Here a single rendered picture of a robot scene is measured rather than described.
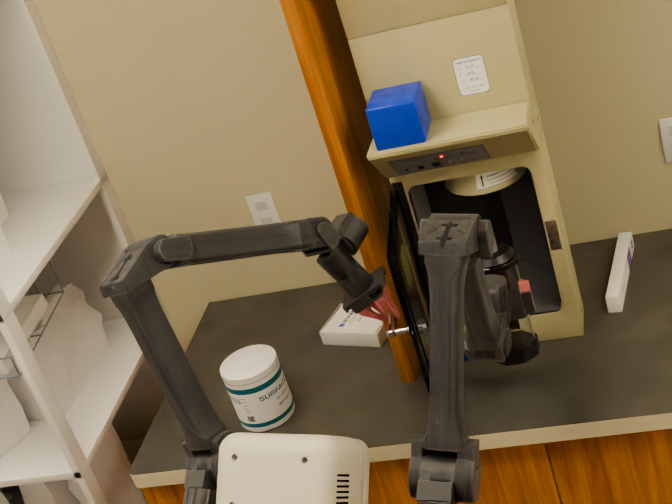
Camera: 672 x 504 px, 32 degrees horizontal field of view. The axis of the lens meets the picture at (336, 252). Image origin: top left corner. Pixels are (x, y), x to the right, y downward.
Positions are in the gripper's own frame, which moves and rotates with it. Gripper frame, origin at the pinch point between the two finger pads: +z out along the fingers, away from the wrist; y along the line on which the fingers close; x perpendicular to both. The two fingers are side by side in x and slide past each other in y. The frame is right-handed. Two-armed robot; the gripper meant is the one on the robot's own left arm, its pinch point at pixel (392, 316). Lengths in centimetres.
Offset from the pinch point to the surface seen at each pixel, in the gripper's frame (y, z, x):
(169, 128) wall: 39, -44, -72
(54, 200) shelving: 72, -51, -63
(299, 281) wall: 43, 10, -69
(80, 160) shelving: 64, -52, -74
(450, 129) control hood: -30.9, -19.3, -14.0
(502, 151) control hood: -35.5, -8.8, -14.9
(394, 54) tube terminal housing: -30, -36, -22
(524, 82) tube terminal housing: -47, -16, -19
